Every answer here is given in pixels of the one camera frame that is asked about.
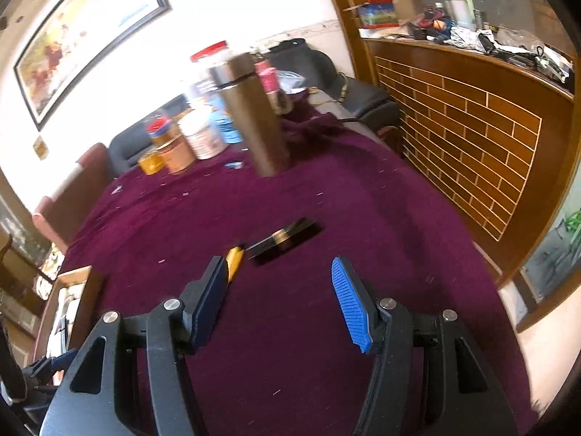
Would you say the black gold lipstick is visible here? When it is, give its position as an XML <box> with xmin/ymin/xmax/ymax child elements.
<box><xmin>247</xmin><ymin>218</ymin><xmax>323</xmax><ymax>265</ymax></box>

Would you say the blue label plastic jar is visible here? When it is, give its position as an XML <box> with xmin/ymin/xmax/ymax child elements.
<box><xmin>194</xmin><ymin>78</ymin><xmax>242</xmax><ymax>145</ymax></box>

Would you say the white label jar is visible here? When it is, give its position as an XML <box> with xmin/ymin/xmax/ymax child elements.
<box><xmin>178</xmin><ymin>106</ymin><xmax>227</xmax><ymax>161</ymax></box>

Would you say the red lid clear jar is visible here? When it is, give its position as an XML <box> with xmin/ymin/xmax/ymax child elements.
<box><xmin>190</xmin><ymin>40</ymin><xmax>231</xmax><ymax>82</ymax></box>

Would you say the orange label jar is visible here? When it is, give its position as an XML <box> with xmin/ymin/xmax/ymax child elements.
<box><xmin>157</xmin><ymin>135</ymin><xmax>196</xmax><ymax>174</ymax></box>

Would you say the stainless steel thermos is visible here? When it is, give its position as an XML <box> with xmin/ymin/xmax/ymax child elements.
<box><xmin>209</xmin><ymin>53</ymin><xmax>289</xmax><ymax>177</ymax></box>

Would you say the yellow tape roll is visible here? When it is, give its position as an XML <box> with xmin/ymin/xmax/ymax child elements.
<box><xmin>138</xmin><ymin>149</ymin><xmax>166</xmax><ymax>176</ymax></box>

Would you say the framed painting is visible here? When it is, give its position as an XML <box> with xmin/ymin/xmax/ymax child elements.
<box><xmin>14</xmin><ymin>0</ymin><xmax>170</xmax><ymax>130</ymax></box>

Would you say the cardboard tray box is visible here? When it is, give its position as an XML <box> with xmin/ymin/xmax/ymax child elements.
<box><xmin>32</xmin><ymin>266</ymin><xmax>106</xmax><ymax>361</ymax></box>

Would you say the brown armchair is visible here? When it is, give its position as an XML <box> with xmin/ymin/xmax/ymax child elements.
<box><xmin>32</xmin><ymin>143</ymin><xmax>113</xmax><ymax>255</ymax></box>

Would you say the wooden brick pattern cabinet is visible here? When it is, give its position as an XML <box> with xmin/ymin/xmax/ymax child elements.
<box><xmin>332</xmin><ymin>0</ymin><xmax>580</xmax><ymax>283</ymax></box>

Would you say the black leather sofa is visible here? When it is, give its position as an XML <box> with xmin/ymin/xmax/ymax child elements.
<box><xmin>108</xmin><ymin>94</ymin><xmax>189</xmax><ymax>177</ymax></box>

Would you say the maroon velvet tablecloth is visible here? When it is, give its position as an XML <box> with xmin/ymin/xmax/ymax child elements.
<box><xmin>63</xmin><ymin>106</ymin><xmax>537</xmax><ymax>435</ymax></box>

